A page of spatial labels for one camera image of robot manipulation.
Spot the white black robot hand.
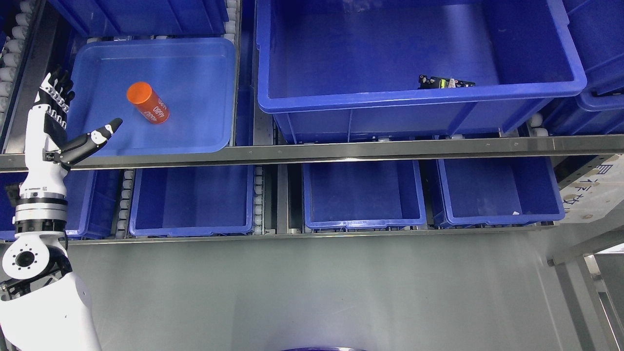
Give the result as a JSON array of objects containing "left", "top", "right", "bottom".
[{"left": 19, "top": 66, "right": 123, "bottom": 198}]

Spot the orange cylindrical capacitor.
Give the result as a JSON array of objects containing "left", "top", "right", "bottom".
[{"left": 126, "top": 81, "right": 170, "bottom": 124}]

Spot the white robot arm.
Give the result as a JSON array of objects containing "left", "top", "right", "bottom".
[{"left": 1, "top": 192, "right": 102, "bottom": 351}]

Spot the white labelled shelf side panel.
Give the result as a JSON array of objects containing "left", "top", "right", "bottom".
[{"left": 560, "top": 154, "right": 624, "bottom": 224}]

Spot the blue bin lower far left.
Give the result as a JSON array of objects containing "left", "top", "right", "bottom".
[{"left": 0, "top": 170, "right": 121, "bottom": 241}]

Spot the blue bin lower left-centre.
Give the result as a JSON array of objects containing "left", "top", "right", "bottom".
[{"left": 129, "top": 166, "right": 255, "bottom": 237}]

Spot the shallow blue tray bin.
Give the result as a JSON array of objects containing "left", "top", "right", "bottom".
[{"left": 67, "top": 38, "right": 236, "bottom": 157}]

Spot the blue bin top left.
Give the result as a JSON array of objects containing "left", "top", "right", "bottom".
[{"left": 50, "top": 0, "right": 231, "bottom": 37}]

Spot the large blue storage bin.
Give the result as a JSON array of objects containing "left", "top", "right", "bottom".
[{"left": 255, "top": 0, "right": 587, "bottom": 144}]

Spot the blue bin lower middle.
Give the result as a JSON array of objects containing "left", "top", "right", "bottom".
[{"left": 302, "top": 160, "right": 427, "bottom": 231}]

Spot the small black circuit board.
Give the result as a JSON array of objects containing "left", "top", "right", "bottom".
[{"left": 418, "top": 74, "right": 476, "bottom": 90}]

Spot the blue bin lower right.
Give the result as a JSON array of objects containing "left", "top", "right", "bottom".
[{"left": 423, "top": 157, "right": 565, "bottom": 229}]

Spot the blue bins far right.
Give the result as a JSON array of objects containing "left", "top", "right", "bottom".
[{"left": 542, "top": 0, "right": 624, "bottom": 136}]

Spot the metal shelf rail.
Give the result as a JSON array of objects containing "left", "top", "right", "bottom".
[{"left": 0, "top": 134, "right": 624, "bottom": 172}]

